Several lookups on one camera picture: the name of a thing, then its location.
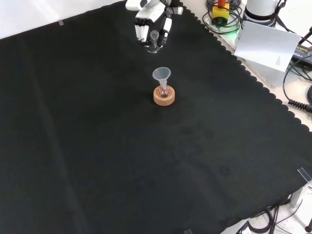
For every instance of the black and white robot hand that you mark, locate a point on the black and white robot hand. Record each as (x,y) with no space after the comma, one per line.
(151,14)

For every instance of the clear graduated cylinder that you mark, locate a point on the clear graduated cylinder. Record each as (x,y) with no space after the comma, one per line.
(154,42)

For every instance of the round-bottom glass flask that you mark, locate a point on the round-bottom glass flask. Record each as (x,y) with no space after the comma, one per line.
(163,92)

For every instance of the clear plastic funnel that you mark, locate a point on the clear plastic funnel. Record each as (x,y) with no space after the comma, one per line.
(161,73)

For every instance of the yellow stop button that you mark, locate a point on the yellow stop button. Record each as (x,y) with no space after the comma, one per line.
(220,12)

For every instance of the grey tape piece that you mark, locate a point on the grey tape piece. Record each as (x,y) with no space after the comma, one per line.
(61,22)

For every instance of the pale board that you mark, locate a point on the pale board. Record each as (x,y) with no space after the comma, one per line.
(265,46)

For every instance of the black cloth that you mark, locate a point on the black cloth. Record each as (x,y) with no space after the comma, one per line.
(97,134)

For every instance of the black power adapter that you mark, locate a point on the black power adapter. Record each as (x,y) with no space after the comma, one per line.
(303,52)

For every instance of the clear table clamp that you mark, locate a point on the clear table clamp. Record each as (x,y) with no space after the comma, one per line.
(302,185)
(188,231)

